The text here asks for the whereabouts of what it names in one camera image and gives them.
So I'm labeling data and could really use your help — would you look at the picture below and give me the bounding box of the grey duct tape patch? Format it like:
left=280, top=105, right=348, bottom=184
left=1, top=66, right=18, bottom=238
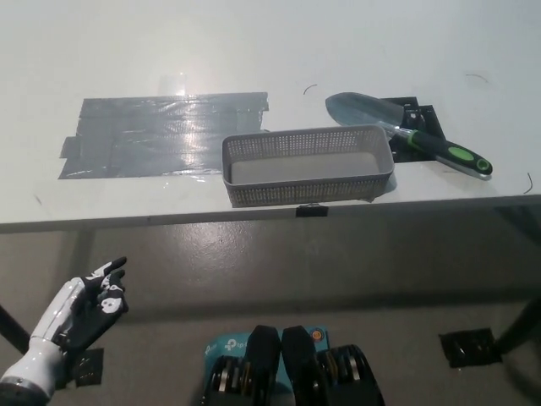
left=55, top=91, right=271, bottom=181

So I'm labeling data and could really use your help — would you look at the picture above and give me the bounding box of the garden trowel green black handle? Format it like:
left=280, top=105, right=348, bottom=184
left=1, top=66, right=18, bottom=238
left=325, top=91, right=495, bottom=182

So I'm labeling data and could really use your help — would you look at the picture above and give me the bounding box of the small black tape strip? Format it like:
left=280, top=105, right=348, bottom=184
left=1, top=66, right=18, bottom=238
left=295, top=203, right=330, bottom=219

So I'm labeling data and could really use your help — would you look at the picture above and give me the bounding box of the large black floor tape square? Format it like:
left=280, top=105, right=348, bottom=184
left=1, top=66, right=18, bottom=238
left=438, top=326, right=504, bottom=369

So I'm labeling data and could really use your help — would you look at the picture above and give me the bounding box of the teal tp-link box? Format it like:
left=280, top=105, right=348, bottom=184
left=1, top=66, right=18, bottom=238
left=204, top=324, right=331, bottom=381

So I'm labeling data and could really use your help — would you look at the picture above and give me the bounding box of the black slanted table leg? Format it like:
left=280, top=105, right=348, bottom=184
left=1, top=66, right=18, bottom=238
left=0, top=302, right=33, bottom=356
left=496, top=295, right=541, bottom=356

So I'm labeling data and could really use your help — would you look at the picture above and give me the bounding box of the black tape patch on desk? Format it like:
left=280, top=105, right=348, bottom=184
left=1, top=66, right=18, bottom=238
left=378, top=96, right=449, bottom=162

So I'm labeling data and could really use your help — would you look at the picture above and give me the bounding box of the small black floor tape square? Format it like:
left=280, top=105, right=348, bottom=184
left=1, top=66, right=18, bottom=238
left=69, top=347, right=105, bottom=388

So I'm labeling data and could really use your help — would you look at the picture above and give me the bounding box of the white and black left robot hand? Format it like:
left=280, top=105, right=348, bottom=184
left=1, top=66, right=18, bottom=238
left=0, top=256, right=129, bottom=398

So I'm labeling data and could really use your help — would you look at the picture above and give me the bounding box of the grey perforated plastic basket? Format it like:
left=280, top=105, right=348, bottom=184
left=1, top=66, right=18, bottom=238
left=221, top=124, right=396, bottom=208

